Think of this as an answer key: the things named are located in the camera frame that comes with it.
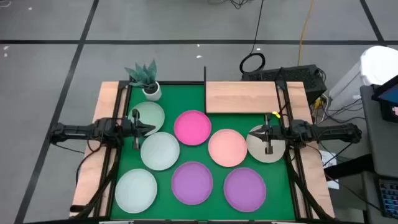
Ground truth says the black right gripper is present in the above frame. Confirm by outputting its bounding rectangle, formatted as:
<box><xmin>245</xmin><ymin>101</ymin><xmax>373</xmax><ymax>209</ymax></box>
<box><xmin>248</xmin><ymin>114</ymin><xmax>292</xmax><ymax>156</ymax></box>

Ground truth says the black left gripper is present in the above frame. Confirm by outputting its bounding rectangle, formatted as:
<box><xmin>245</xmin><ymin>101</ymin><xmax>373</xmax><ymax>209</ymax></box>
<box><xmin>120</xmin><ymin>109</ymin><xmax>155</xmax><ymax>151</ymax></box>

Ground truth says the beige plate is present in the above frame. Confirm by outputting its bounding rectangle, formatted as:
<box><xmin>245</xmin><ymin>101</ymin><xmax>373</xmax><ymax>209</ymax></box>
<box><xmin>246</xmin><ymin>124</ymin><xmax>287</xmax><ymax>164</ymax></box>

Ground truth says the mint green plate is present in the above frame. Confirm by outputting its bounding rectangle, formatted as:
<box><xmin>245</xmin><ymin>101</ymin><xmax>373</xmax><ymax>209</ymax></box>
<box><xmin>127</xmin><ymin>101</ymin><xmax>165</xmax><ymax>137</ymax></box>

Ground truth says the salmon pink plate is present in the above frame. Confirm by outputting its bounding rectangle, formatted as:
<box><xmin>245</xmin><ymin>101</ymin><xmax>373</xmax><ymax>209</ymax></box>
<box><xmin>208</xmin><ymin>128</ymin><xmax>248</xmax><ymax>168</ymax></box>

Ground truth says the hot pink plate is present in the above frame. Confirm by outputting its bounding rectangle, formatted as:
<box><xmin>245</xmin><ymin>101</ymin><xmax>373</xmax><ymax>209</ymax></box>
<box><xmin>174</xmin><ymin>110</ymin><xmax>213</xmax><ymax>146</ymax></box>

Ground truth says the purple plate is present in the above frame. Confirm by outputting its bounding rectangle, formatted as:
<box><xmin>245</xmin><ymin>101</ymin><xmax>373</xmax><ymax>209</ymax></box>
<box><xmin>223</xmin><ymin>167</ymin><xmax>267</xmax><ymax>213</ymax></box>
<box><xmin>171</xmin><ymin>161</ymin><xmax>214</xmax><ymax>206</ymax></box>

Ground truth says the wooden shelf board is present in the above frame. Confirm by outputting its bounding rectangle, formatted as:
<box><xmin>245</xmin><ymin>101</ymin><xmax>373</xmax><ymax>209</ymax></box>
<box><xmin>205</xmin><ymin>81</ymin><xmax>280</xmax><ymax>114</ymax></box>

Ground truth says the artificial plant in white pot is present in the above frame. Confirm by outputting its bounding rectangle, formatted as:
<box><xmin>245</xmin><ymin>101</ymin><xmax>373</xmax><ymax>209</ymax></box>
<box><xmin>124</xmin><ymin>58</ymin><xmax>162</xmax><ymax>102</ymax></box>

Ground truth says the green table mat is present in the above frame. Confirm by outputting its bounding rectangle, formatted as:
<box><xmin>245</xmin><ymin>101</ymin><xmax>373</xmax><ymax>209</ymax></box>
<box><xmin>110</xmin><ymin>84</ymin><xmax>296</xmax><ymax>221</ymax></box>

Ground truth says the black computer case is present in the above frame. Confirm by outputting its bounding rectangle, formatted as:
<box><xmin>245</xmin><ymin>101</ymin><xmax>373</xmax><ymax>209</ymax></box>
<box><xmin>241</xmin><ymin>64</ymin><xmax>328</xmax><ymax>106</ymax></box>

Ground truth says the white paper sheet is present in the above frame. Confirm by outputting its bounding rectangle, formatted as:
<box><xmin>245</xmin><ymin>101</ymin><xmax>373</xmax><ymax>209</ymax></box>
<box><xmin>320</xmin><ymin>150</ymin><xmax>340</xmax><ymax>190</ymax></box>

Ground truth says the black desk leg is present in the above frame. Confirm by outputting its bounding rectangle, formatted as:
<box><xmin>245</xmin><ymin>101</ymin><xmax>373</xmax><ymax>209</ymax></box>
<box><xmin>323</xmin><ymin>154</ymin><xmax>377</xmax><ymax>180</ymax></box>

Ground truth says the grey desk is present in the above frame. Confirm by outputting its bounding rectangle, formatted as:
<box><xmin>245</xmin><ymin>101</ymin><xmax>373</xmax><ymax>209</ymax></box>
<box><xmin>360</xmin><ymin>84</ymin><xmax>398</xmax><ymax>224</ymax></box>

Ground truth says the black framed screen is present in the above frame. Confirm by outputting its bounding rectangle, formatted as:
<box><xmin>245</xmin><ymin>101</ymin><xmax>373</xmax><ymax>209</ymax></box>
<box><xmin>371</xmin><ymin>74</ymin><xmax>398</xmax><ymax>124</ymax></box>

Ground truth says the white lined trash bin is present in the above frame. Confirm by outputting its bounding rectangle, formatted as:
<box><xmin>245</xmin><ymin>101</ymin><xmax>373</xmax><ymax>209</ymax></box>
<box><xmin>328</xmin><ymin>45</ymin><xmax>398</xmax><ymax>113</ymax></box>

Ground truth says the black keyboard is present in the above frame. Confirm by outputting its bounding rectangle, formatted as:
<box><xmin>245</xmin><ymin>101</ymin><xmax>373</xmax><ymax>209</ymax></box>
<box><xmin>377</xmin><ymin>177</ymin><xmax>398</xmax><ymax>219</ymax></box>

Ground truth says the black aluminium table frame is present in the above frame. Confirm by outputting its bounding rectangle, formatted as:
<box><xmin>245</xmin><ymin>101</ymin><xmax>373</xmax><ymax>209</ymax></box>
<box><xmin>70</xmin><ymin>79</ymin><xmax>336</xmax><ymax>224</ymax></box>

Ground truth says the black shelf frame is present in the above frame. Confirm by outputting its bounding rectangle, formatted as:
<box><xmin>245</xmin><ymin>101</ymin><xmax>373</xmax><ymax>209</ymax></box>
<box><xmin>203</xmin><ymin>65</ymin><xmax>208</xmax><ymax>115</ymax></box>

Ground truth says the black power cable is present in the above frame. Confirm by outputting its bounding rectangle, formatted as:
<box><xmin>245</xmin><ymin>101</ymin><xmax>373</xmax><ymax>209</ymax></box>
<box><xmin>238</xmin><ymin>0</ymin><xmax>267</xmax><ymax>75</ymax></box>

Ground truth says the yellow cable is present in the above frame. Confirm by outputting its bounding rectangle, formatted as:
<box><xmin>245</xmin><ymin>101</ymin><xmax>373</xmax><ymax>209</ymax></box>
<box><xmin>297</xmin><ymin>0</ymin><xmax>317</xmax><ymax>67</ymax></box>

